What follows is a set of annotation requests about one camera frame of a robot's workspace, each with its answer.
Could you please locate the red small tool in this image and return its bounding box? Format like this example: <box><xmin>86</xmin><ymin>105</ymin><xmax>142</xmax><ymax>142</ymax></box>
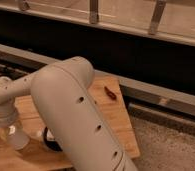
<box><xmin>104</xmin><ymin>86</ymin><xmax>117</xmax><ymax>100</ymax></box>

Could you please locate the small white pellet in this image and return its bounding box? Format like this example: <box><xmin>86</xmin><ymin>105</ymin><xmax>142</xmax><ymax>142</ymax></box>
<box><xmin>36</xmin><ymin>131</ymin><xmax>42</xmax><ymax>137</ymax></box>

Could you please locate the black round plate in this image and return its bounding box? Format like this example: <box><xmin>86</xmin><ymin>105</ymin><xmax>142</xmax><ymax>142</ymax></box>
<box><xmin>42</xmin><ymin>127</ymin><xmax>62</xmax><ymax>152</ymax></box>

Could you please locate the metal bracket right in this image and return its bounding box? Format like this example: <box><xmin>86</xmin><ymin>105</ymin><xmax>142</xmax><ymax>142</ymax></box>
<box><xmin>148</xmin><ymin>0</ymin><xmax>167</xmax><ymax>35</ymax></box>

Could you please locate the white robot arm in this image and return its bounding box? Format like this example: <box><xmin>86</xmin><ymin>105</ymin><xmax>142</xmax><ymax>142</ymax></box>
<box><xmin>0</xmin><ymin>57</ymin><xmax>138</xmax><ymax>171</ymax></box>

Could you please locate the metal bracket middle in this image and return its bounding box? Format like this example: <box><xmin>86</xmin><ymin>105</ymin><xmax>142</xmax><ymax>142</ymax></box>
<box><xmin>89</xmin><ymin>0</ymin><xmax>99</xmax><ymax>24</ymax></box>

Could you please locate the white patterned box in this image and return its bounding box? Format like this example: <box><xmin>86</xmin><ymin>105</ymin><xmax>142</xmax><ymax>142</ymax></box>
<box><xmin>46</xmin><ymin>129</ymin><xmax>55</xmax><ymax>141</ymax></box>

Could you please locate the metal bracket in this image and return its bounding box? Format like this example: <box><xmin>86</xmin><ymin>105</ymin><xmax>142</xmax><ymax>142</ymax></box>
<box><xmin>148</xmin><ymin>0</ymin><xmax>167</xmax><ymax>35</ymax></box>
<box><xmin>89</xmin><ymin>0</ymin><xmax>99</xmax><ymax>24</ymax></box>

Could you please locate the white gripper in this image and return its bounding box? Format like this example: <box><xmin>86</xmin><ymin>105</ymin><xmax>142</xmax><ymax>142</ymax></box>
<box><xmin>0</xmin><ymin>110</ymin><xmax>18</xmax><ymax>127</ymax></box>

